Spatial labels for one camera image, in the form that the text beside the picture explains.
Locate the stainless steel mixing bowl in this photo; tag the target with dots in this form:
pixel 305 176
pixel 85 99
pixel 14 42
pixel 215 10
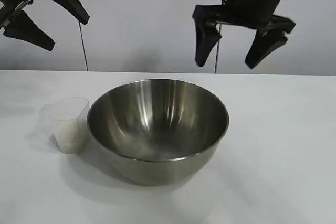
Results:
pixel 157 171

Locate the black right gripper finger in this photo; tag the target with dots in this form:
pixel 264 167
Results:
pixel 206 40
pixel 267 43

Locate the white uncooked rice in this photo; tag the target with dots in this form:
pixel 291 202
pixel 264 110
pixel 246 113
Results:
pixel 68 140

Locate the clear plastic measuring cup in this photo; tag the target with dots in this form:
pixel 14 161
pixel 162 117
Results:
pixel 60 108

